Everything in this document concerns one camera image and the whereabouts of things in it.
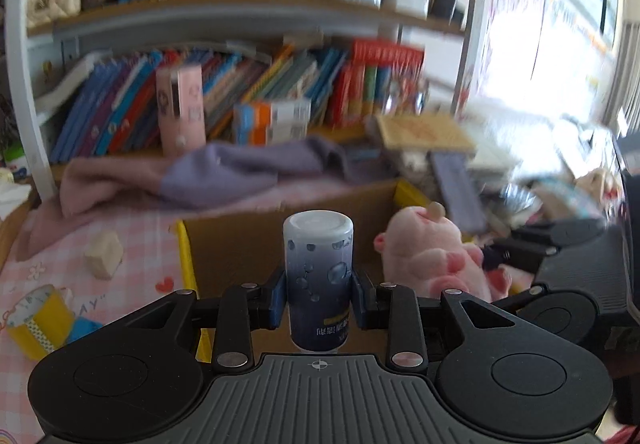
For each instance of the tan notebook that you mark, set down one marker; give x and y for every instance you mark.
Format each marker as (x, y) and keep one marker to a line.
(425, 132)

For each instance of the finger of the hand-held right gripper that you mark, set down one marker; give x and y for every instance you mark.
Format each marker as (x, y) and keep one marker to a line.
(555, 233)
(520, 258)

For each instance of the black smartphone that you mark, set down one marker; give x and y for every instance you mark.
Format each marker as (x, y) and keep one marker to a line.
(457, 189)

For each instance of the pink cloth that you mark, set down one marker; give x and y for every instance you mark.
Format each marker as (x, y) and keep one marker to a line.
(115, 184)

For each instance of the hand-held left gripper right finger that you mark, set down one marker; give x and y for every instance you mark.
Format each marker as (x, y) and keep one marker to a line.
(358, 300)

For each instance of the purple cloth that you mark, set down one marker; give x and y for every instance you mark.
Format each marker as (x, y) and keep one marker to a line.
(260, 168)

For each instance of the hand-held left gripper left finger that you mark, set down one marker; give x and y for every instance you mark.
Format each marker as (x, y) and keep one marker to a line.
(278, 300)

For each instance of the pink plush toy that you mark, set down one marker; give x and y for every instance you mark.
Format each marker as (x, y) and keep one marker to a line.
(425, 249)

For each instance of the colourful wall chart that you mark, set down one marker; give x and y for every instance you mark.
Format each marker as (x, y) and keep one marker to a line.
(530, 13)

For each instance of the row of blue books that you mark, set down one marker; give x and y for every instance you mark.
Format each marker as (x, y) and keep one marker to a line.
(115, 113)

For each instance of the dark blue cylindrical canister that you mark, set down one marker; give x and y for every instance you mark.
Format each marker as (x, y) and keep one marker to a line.
(317, 264)

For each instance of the beige rectangular block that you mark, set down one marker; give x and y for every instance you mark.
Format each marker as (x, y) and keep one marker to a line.
(104, 256)

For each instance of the colourful figure pack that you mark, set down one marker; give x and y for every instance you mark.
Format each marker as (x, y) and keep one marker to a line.
(407, 93)

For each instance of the small black holder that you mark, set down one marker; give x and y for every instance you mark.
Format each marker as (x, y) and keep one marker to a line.
(445, 7)

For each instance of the yellow tape roll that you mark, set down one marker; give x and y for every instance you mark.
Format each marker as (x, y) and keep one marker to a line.
(50, 319)

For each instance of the pink cylindrical desk gadget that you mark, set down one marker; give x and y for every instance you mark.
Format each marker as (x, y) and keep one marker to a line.
(180, 113)

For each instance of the orange white carton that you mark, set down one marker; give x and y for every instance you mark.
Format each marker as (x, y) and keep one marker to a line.
(280, 112)
(275, 134)

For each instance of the large red book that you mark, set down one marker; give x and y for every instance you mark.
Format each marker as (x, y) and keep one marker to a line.
(387, 54)

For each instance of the white bookshelf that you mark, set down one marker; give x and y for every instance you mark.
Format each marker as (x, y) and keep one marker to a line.
(30, 133)

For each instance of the stack of papers and books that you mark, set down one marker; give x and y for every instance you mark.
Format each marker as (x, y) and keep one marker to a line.
(520, 148)

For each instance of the thick red dictionary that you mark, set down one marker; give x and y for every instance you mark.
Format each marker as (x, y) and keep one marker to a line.
(347, 96)

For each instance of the small beige plush toy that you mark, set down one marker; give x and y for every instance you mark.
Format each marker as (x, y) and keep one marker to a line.
(595, 186)

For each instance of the yellow cardboard box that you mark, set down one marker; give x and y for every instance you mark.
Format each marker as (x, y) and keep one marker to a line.
(240, 244)

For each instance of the white crumpled bag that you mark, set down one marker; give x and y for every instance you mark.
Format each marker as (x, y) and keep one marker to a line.
(12, 196)

